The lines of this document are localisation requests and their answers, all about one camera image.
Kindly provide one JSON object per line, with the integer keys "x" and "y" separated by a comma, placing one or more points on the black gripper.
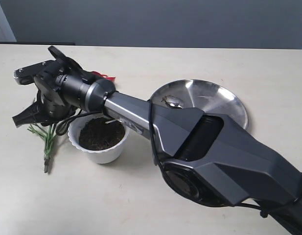
{"x": 63, "y": 85}

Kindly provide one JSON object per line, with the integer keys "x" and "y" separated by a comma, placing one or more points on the artificial red anthurium plant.
{"x": 49, "y": 137}

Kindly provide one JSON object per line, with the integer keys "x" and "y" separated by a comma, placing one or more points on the stainless steel spoon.
{"x": 172, "y": 102}

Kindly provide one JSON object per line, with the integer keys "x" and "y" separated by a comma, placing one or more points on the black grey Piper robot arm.
{"x": 206, "y": 158}

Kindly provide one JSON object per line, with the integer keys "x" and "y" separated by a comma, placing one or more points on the dark potting soil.
{"x": 100, "y": 134}

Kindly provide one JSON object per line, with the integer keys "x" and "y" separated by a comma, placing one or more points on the white scalloped flower pot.
{"x": 99, "y": 157}

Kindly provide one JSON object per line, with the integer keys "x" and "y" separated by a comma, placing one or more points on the round stainless steel plate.
{"x": 207, "y": 96}

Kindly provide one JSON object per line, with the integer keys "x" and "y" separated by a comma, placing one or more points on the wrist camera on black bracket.
{"x": 25, "y": 75}

